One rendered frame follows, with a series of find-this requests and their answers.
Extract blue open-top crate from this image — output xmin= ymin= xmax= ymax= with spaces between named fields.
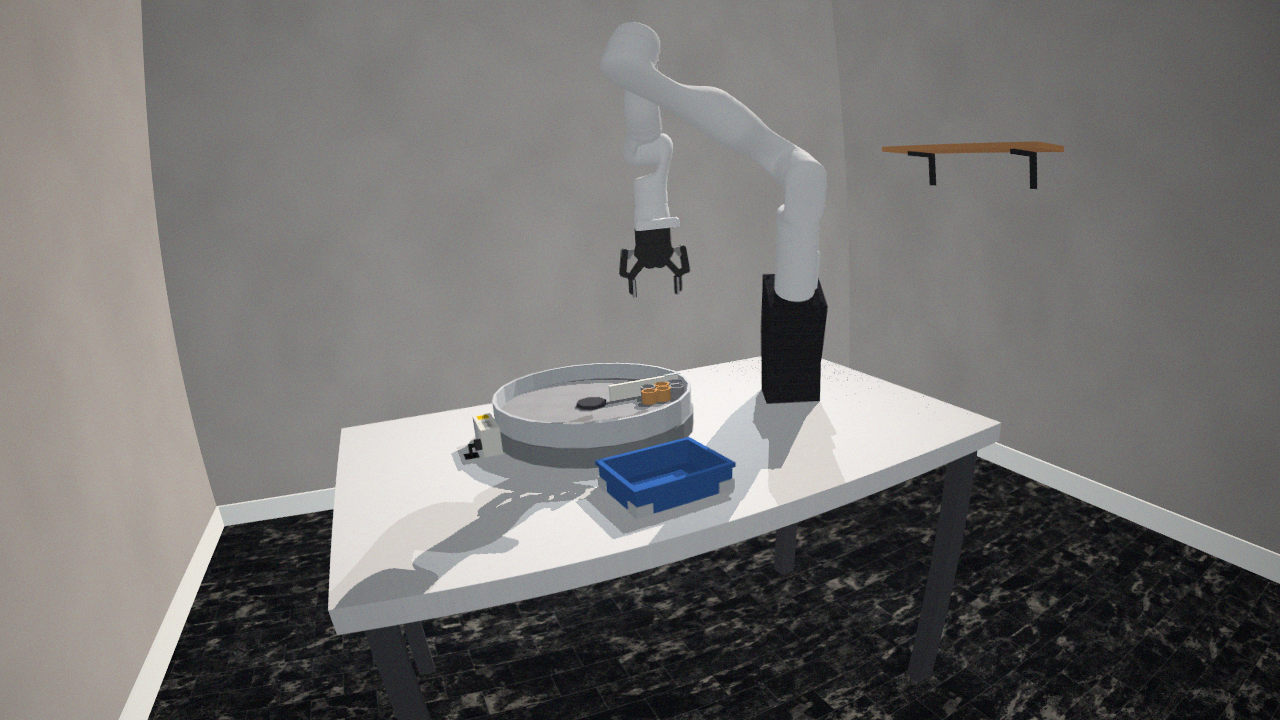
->
xmin=595 ymin=437 xmax=736 ymax=519

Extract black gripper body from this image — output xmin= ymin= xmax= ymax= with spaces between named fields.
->
xmin=634 ymin=228 xmax=675 ymax=269

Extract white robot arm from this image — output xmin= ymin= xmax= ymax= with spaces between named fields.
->
xmin=600 ymin=22 xmax=827 ymax=302

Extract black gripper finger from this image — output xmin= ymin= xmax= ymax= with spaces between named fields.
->
xmin=620 ymin=249 xmax=652 ymax=297
xmin=658 ymin=245 xmax=690 ymax=293

